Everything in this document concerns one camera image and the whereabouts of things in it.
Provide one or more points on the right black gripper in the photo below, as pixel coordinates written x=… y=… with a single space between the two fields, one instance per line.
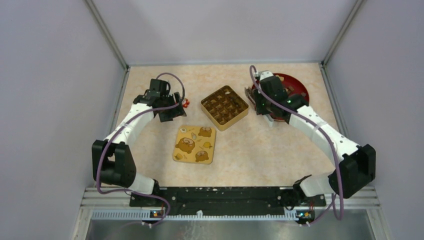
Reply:
x=260 y=109

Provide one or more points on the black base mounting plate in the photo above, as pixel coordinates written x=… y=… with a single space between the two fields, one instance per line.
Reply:
x=226 y=201

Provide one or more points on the red round plate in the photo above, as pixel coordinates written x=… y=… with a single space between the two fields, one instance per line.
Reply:
x=293 y=85

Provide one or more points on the silver metal tongs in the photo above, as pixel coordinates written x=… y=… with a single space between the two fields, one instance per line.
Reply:
x=249 y=93

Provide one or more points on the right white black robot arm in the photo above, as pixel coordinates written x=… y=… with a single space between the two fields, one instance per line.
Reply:
x=355 y=165

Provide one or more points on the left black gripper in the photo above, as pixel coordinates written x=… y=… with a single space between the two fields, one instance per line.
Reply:
x=175 y=111

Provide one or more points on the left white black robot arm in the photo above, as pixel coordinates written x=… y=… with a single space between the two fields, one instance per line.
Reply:
x=112 y=160

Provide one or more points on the grey aluminium rail frame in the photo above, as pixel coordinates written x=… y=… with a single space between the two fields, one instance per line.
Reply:
x=116 y=206

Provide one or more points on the gold chocolate tin box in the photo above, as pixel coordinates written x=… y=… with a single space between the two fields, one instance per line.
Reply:
x=224 y=107

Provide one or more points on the yellow bear tin lid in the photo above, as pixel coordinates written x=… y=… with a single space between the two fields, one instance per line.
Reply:
x=194 y=144

